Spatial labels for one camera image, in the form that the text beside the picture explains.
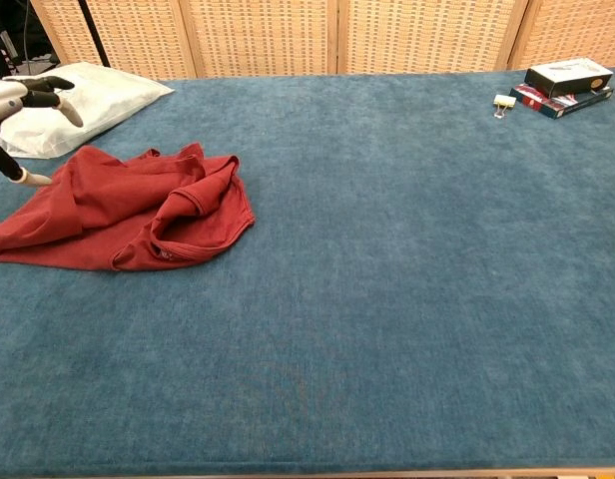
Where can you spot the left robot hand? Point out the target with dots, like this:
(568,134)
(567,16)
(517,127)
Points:
(3,97)

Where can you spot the wicker folding screen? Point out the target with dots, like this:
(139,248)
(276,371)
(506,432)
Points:
(262,35)

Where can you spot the white bag with garment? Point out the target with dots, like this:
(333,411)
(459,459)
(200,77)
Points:
(118,95)

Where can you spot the flat translucent plastic bag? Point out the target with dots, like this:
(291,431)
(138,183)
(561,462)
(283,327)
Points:
(33,153)

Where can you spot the white and black small box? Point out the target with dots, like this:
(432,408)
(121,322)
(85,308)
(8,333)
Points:
(567,80)

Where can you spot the white binder clip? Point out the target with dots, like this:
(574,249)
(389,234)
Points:
(504,100)

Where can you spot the blue carpet table cover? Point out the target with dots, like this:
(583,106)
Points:
(412,249)

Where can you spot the red t-shirt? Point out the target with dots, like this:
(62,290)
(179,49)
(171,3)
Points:
(88,199)

